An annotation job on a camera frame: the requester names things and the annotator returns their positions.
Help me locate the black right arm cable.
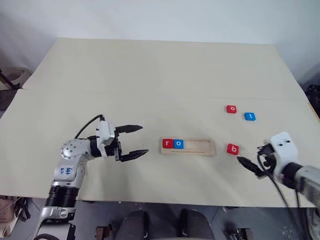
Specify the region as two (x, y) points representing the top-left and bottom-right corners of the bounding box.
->
(258, 149), (301, 209)

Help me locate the dark rounded shape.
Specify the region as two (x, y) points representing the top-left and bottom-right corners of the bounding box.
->
(120, 210), (161, 240)
(179, 208), (219, 240)

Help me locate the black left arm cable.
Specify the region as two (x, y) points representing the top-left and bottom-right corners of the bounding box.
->
(73, 114), (105, 140)

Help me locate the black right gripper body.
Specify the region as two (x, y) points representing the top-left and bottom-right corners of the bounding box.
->
(256, 143), (276, 176)

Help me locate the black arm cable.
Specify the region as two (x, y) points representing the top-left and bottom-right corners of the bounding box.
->
(73, 114), (105, 140)
(258, 149), (301, 209)

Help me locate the dark bag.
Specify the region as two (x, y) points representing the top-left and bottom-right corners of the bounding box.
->
(303, 84), (320, 109)

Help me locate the red letter o block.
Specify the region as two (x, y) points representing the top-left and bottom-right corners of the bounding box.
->
(225, 104), (239, 115)

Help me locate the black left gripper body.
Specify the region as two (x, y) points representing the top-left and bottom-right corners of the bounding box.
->
(102, 127), (124, 162)

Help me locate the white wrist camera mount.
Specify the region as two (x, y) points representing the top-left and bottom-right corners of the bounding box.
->
(95, 120), (116, 158)
(264, 131), (300, 176)

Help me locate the wooden letter tray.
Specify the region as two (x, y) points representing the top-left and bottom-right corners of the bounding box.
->
(160, 136), (217, 157)

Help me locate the red letter b block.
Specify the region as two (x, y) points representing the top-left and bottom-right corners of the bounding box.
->
(226, 143), (240, 156)

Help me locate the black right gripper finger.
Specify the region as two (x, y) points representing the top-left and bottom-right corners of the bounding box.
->
(236, 156), (264, 179)

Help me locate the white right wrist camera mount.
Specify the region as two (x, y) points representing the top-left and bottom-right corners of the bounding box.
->
(264, 131), (300, 176)

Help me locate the cluttered straps and bag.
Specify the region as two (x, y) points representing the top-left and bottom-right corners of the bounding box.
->
(0, 195), (32, 238)

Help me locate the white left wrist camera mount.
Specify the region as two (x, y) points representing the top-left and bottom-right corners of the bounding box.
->
(95, 120), (116, 158)

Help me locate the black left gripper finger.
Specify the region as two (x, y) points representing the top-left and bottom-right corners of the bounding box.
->
(119, 149), (150, 163)
(115, 124), (144, 135)

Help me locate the blue letter t block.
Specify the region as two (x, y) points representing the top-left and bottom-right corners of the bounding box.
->
(243, 111), (258, 122)

